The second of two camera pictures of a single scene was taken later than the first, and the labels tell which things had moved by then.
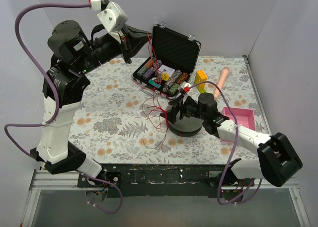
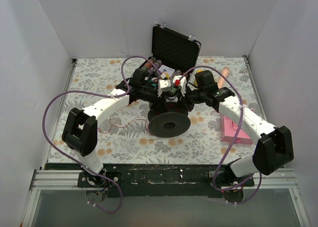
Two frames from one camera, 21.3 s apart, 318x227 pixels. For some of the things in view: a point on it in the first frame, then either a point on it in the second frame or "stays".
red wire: [161, 107] -> [111, 121]
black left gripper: [125, 47] -> [161, 97]
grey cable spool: [186, 125] -> [169, 120]
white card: [165, 69] stays
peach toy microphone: [224, 74] stays
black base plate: [161, 180] stays
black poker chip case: [174, 57] stays
